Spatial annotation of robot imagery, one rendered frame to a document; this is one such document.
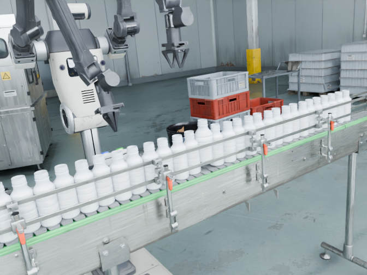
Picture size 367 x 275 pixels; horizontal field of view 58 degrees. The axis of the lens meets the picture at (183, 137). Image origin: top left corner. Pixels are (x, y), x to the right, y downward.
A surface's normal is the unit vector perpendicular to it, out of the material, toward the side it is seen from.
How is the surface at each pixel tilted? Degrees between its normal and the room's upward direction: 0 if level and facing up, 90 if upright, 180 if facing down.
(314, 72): 91
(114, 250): 90
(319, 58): 90
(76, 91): 90
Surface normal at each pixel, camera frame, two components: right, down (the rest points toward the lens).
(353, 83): -0.80, 0.22
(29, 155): 0.28, 0.23
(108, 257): 0.56, 0.18
